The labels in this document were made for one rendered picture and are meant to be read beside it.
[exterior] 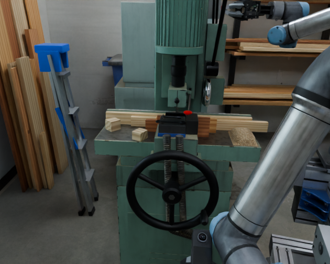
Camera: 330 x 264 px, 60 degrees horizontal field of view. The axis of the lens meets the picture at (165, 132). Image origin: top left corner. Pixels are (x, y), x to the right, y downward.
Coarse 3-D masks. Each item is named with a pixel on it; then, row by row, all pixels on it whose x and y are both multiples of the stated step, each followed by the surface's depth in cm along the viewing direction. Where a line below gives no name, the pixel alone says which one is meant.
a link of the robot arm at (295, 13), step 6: (288, 6) 122; (294, 6) 121; (300, 6) 121; (306, 6) 121; (288, 12) 122; (294, 12) 122; (300, 12) 122; (306, 12) 122; (282, 18) 125; (288, 18) 124; (294, 18) 123
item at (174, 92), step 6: (186, 84) 116; (168, 90) 107; (174, 90) 106; (180, 90) 106; (186, 90) 106; (168, 96) 107; (174, 96) 107; (180, 96) 107; (168, 102) 108; (180, 102) 108; (186, 102) 109
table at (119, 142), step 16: (128, 128) 114; (144, 128) 115; (96, 144) 104; (112, 144) 103; (128, 144) 103; (144, 144) 102; (208, 144) 102; (224, 144) 102; (224, 160) 103; (240, 160) 102; (256, 160) 102
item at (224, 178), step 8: (120, 168) 107; (128, 168) 106; (232, 168) 106; (120, 176) 108; (152, 176) 107; (160, 176) 107; (192, 176) 106; (200, 176) 106; (216, 176) 105; (224, 176) 105; (232, 176) 105; (120, 184) 109; (136, 184) 109; (144, 184) 109; (200, 184) 107; (208, 184) 107; (224, 184) 106
